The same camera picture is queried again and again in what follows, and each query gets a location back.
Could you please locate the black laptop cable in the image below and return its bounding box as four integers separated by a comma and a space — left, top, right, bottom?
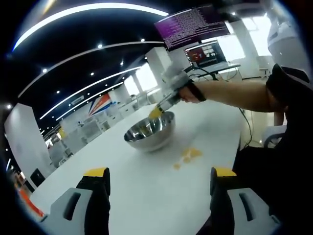
183, 65, 243, 81

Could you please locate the row of white office desks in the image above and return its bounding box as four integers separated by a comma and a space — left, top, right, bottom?
44, 112, 137, 169

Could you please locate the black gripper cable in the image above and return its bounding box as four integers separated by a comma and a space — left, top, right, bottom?
238, 109, 254, 150

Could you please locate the white square pillar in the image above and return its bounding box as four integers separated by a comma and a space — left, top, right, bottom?
3, 102, 53, 177
144, 47, 172, 105

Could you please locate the large purple-screen monitor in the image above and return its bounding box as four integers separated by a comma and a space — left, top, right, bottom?
154, 3, 230, 51

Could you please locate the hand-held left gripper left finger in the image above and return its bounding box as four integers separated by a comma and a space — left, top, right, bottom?
40, 166, 111, 235

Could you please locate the small computer monitor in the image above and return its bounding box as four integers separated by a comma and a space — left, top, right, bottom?
183, 40, 242, 73

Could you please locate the white chest-worn device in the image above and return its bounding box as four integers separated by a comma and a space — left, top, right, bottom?
265, 4, 304, 67

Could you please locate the stainless steel bowl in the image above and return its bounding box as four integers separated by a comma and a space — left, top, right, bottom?
124, 111, 177, 152

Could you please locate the white table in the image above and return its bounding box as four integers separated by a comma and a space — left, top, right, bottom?
29, 101, 247, 235

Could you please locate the red blue wall banner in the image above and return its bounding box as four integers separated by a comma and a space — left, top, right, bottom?
87, 94, 118, 117

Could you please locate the person's right hand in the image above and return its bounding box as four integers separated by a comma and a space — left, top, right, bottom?
180, 82, 207, 103

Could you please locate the grey office chair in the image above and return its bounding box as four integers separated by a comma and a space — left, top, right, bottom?
263, 126, 287, 149

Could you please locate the black box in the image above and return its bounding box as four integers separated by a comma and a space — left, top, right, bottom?
29, 167, 46, 187

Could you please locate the pile of yellow QQ candies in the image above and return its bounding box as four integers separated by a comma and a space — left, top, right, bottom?
173, 147, 203, 169

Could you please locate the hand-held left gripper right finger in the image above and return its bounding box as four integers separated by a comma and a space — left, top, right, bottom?
209, 166, 282, 235

